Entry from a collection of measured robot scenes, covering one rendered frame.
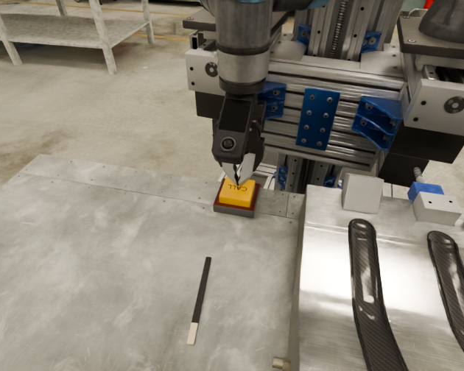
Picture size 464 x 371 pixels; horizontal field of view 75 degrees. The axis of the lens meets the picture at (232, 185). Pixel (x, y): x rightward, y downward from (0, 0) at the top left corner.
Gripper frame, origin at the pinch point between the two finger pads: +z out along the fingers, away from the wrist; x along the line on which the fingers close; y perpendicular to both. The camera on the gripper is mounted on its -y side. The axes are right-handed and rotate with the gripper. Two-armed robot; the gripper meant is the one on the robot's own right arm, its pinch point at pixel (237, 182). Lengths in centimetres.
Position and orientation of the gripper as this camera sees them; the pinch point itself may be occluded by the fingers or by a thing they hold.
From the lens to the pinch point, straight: 57.6
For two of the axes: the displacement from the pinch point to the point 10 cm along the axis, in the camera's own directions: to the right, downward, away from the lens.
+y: 2.2, -6.6, 7.2
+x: -9.7, -1.5, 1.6
